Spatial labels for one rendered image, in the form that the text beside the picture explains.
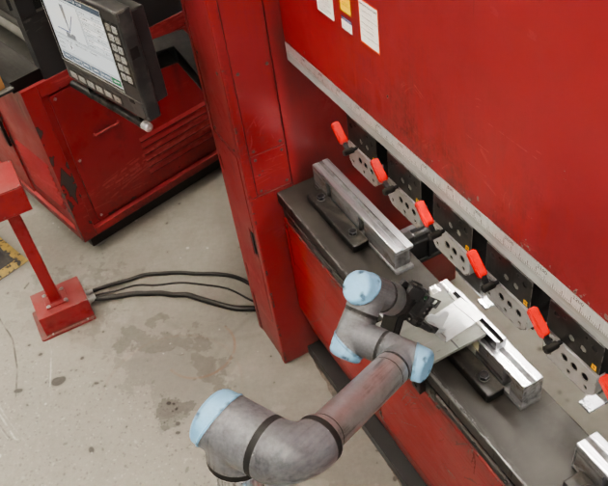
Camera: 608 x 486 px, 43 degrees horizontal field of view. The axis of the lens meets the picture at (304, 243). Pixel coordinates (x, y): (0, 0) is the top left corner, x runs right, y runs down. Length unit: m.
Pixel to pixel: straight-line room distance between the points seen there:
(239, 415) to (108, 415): 1.92
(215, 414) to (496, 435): 0.81
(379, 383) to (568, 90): 0.63
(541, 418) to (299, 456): 0.82
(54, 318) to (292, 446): 2.35
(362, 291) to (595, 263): 0.47
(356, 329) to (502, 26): 0.67
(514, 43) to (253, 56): 1.09
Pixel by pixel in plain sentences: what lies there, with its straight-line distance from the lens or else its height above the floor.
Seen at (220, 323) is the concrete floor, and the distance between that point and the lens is 3.42.
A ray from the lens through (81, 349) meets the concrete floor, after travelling 3.53.
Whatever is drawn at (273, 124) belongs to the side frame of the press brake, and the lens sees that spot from 2.47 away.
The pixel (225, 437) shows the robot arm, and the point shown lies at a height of 1.40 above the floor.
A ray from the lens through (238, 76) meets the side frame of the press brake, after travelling 2.33.
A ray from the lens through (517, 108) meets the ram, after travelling 1.45.
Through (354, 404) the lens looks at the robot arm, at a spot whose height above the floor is 1.33.
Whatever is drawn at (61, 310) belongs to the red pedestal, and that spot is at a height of 0.12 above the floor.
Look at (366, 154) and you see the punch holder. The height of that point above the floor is 1.26.
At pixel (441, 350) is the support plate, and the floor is 1.00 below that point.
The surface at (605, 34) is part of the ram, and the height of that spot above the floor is 1.93.
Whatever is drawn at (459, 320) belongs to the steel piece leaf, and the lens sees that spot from 2.01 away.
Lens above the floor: 2.54
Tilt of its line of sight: 43 degrees down
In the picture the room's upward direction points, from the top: 9 degrees counter-clockwise
